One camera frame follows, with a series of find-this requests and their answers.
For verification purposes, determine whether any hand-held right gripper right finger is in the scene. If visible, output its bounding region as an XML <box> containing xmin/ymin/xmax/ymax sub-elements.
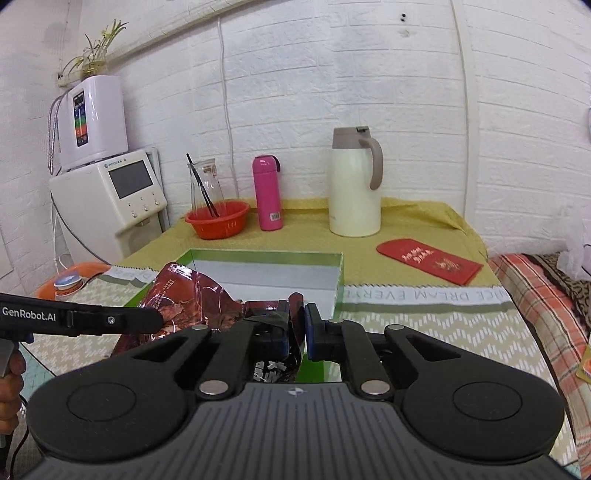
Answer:
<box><xmin>304</xmin><ymin>302</ymin><xmax>463</xmax><ymax>401</ymax></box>

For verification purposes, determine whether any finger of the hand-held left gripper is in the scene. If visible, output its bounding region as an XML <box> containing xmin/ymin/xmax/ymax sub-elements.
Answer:
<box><xmin>66</xmin><ymin>307</ymin><xmax>164</xmax><ymax>334</ymax></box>

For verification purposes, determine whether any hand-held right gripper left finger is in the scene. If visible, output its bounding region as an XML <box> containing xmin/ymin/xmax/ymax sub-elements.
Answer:
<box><xmin>124</xmin><ymin>299</ymin><xmax>306</xmax><ymax>401</ymax></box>

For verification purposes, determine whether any green cardboard box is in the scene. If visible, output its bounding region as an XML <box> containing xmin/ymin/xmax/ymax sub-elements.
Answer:
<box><xmin>131</xmin><ymin>248</ymin><xmax>346</xmax><ymax>384</ymax></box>

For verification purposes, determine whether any dark red snack packet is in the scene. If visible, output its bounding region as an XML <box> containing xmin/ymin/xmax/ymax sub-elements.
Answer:
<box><xmin>111</xmin><ymin>261</ymin><xmax>305</xmax><ymax>384</ymax></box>

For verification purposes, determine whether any person's left hand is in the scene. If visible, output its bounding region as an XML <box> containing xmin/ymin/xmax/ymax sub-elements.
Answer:
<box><xmin>0</xmin><ymin>349</ymin><xmax>27</xmax><ymax>435</ymax></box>

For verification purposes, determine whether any blue bottle lid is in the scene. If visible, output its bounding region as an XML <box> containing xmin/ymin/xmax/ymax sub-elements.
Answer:
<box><xmin>52</xmin><ymin>272</ymin><xmax>85</xmax><ymax>302</ymax></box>

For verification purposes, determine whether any teal grid table cover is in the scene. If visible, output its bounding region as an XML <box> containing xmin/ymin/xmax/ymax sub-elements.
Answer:
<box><xmin>19</xmin><ymin>343</ymin><xmax>66</xmax><ymax>385</ymax></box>

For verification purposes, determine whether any orange plastic stool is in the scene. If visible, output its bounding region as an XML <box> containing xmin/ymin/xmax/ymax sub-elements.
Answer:
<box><xmin>34</xmin><ymin>261</ymin><xmax>112</xmax><ymax>302</ymax></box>

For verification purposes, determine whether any yellow tablecloth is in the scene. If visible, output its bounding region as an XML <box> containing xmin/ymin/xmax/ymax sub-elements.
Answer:
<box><xmin>116</xmin><ymin>197</ymin><xmax>498</xmax><ymax>288</ymax></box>

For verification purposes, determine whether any white water dispenser with screen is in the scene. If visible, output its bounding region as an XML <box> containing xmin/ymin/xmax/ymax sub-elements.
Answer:
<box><xmin>49</xmin><ymin>148</ymin><xmax>168</xmax><ymax>262</ymax></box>

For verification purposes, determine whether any chevron patterned table mat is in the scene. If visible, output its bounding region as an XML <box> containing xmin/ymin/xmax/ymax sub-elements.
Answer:
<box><xmin>18</xmin><ymin>265</ymin><xmax>579</xmax><ymax>468</ymax></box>

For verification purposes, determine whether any red plastic basket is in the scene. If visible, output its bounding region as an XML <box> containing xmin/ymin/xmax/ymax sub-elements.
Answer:
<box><xmin>185</xmin><ymin>200</ymin><xmax>251</xmax><ymax>240</ymax></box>

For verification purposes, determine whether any red envelope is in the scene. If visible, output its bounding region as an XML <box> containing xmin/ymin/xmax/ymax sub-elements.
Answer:
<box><xmin>376</xmin><ymin>239</ymin><xmax>483</xmax><ymax>285</ymax></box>

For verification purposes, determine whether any pink thermos bottle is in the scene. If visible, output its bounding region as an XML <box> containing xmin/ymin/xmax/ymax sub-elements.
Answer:
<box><xmin>252</xmin><ymin>154</ymin><xmax>284</xmax><ymax>232</ymax></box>

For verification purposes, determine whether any cream thermal jug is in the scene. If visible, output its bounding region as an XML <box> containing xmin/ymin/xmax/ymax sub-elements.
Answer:
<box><xmin>328</xmin><ymin>125</ymin><xmax>384</xmax><ymax>238</ymax></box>

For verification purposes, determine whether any black chopstick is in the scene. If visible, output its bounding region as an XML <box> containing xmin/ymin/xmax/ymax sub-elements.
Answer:
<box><xmin>191</xmin><ymin>166</ymin><xmax>219</xmax><ymax>217</ymax></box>
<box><xmin>185</xmin><ymin>152</ymin><xmax>219</xmax><ymax>217</ymax></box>

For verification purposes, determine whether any clear glass with straws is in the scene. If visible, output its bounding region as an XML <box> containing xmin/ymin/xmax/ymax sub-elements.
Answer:
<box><xmin>187</xmin><ymin>158</ymin><xmax>226</xmax><ymax>217</ymax></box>

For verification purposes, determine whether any white water purifier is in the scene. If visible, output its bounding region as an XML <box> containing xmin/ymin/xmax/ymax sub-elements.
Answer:
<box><xmin>57</xmin><ymin>75</ymin><xmax>129</xmax><ymax>173</ymax></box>

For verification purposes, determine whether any plaid blanket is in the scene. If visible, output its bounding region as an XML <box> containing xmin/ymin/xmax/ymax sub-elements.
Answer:
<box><xmin>488</xmin><ymin>251</ymin><xmax>591</xmax><ymax>416</ymax></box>

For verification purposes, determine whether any leopard print cloth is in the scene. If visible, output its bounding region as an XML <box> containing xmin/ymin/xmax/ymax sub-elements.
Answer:
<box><xmin>538</xmin><ymin>251</ymin><xmax>591</xmax><ymax>325</ymax></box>

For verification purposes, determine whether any green potted plant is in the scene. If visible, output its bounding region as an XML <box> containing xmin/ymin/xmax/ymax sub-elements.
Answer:
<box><xmin>57</xmin><ymin>19</ymin><xmax>129</xmax><ymax>80</ymax></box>

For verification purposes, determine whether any orange packet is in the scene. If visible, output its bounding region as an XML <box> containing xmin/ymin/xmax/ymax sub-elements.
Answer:
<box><xmin>574</xmin><ymin>343</ymin><xmax>591</xmax><ymax>385</ymax></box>

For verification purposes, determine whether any white plastic bag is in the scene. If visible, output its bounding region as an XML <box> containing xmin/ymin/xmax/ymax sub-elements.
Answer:
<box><xmin>555</xmin><ymin>202</ymin><xmax>591</xmax><ymax>281</ymax></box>

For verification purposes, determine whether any black cable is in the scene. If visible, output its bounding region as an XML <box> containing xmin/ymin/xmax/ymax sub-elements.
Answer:
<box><xmin>0</xmin><ymin>427</ymin><xmax>34</xmax><ymax>480</ymax></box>

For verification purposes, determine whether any white purifier hose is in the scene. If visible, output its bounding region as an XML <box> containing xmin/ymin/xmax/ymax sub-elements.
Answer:
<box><xmin>45</xmin><ymin>91</ymin><xmax>64</xmax><ymax>177</ymax></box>

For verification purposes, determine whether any white wall cable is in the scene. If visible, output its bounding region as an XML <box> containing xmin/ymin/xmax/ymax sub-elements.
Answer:
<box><xmin>216</xmin><ymin>18</ymin><xmax>239</xmax><ymax>205</ymax></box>

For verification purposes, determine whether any white wall conduit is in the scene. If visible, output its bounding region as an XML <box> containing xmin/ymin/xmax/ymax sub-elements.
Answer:
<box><xmin>454</xmin><ymin>0</ymin><xmax>474</xmax><ymax>219</ymax></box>

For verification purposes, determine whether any beige wall pipe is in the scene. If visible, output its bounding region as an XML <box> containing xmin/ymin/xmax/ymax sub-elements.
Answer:
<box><xmin>57</xmin><ymin>0</ymin><xmax>296</xmax><ymax>86</ymax></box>

